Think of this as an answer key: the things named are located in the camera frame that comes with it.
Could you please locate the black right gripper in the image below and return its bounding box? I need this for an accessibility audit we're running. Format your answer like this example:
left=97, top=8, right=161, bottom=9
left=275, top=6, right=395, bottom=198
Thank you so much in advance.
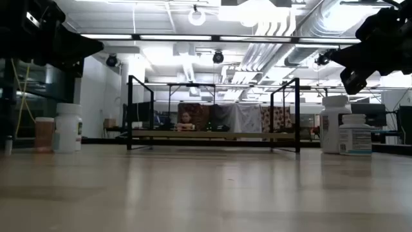
left=330, top=0, right=412, bottom=77

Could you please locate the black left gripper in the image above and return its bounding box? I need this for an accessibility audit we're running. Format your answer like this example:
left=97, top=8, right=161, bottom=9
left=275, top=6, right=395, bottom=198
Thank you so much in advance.
left=0, top=0, right=104, bottom=65

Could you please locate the large white bottle red label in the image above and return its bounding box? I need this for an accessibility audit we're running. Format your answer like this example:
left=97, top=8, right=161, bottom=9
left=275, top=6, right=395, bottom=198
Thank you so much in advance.
left=319, top=95, right=352, bottom=154

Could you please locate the squat white bottle blue label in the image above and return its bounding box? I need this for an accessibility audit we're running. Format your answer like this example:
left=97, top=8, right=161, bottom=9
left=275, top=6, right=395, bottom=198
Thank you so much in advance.
left=338, top=113, right=373, bottom=157

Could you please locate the white bottle green label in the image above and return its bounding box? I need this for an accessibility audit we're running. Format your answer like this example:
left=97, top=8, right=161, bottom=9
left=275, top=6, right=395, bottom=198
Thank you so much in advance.
left=53, top=102, right=83, bottom=153

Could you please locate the small orange vial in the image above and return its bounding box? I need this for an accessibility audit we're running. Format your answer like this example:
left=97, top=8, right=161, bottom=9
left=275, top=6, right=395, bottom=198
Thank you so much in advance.
left=34, top=117, right=55, bottom=153

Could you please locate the black monitor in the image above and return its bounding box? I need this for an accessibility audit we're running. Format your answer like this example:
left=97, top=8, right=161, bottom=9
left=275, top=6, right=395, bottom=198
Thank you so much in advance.
left=350, top=102, right=388, bottom=128

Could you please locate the black cabinet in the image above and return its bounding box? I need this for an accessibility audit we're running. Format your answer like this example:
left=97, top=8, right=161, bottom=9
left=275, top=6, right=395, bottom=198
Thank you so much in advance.
left=397, top=105, right=412, bottom=145

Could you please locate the dark background monitor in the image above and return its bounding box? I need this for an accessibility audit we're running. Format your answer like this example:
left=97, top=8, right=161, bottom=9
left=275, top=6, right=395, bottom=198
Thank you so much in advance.
left=121, top=101, right=152, bottom=129

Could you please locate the long ceiling light bar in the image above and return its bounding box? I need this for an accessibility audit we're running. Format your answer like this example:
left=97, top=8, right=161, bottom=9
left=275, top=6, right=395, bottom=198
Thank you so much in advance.
left=80, top=33, right=362, bottom=45

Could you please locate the red floral hanging cloth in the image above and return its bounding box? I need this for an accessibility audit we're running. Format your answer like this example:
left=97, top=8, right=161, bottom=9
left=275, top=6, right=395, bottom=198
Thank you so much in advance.
left=260, top=106, right=293, bottom=133

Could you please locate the small white grey-topped cylinder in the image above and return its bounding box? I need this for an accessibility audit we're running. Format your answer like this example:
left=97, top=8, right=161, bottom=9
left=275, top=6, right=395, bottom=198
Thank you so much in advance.
left=4, top=135, right=14, bottom=156

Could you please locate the white hanging cloth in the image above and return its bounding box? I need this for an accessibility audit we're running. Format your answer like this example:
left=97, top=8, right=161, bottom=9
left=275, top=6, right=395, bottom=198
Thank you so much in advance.
left=233, top=103, right=262, bottom=133

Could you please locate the person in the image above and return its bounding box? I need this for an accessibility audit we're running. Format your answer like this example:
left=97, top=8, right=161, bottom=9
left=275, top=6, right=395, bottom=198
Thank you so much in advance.
left=176, top=111, right=196, bottom=131

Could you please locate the brown patterned hanging cloth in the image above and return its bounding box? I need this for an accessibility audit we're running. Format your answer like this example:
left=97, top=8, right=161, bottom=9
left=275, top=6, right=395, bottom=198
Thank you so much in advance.
left=177, top=102, right=212, bottom=131

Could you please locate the grey hanging cloth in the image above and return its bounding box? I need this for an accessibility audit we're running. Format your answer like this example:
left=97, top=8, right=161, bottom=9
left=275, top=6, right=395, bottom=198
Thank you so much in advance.
left=211, top=103, right=238, bottom=131

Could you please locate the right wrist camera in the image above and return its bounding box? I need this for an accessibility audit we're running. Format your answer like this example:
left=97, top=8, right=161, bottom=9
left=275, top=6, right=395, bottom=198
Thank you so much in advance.
left=340, top=66, right=377, bottom=96

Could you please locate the large silver air duct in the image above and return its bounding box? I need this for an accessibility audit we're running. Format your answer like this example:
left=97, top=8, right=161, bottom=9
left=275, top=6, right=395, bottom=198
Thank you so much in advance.
left=297, top=0, right=380, bottom=37

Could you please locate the small silver air duct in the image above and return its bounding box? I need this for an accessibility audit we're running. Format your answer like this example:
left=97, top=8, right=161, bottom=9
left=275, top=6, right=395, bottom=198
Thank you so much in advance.
left=283, top=44, right=341, bottom=68

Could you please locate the yellow hanging cable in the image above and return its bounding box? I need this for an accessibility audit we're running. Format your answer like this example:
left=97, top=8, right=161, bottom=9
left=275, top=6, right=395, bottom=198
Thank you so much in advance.
left=14, top=63, right=31, bottom=137
left=11, top=59, right=36, bottom=124

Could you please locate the black aluminium rig frame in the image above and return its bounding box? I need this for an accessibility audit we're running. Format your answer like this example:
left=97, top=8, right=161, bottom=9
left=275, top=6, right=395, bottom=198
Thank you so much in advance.
left=81, top=137, right=412, bottom=156

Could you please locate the black background metal frame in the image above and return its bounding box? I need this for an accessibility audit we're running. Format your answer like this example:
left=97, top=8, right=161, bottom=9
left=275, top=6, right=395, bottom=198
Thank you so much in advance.
left=166, top=82, right=217, bottom=130

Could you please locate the white ceiling ring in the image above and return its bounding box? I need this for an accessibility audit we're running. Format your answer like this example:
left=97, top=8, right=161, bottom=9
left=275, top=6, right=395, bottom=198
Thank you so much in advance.
left=188, top=8, right=207, bottom=27

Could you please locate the black wire frame tray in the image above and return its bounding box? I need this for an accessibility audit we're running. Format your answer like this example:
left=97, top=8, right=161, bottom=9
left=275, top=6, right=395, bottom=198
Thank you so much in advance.
left=126, top=75, right=301, bottom=154

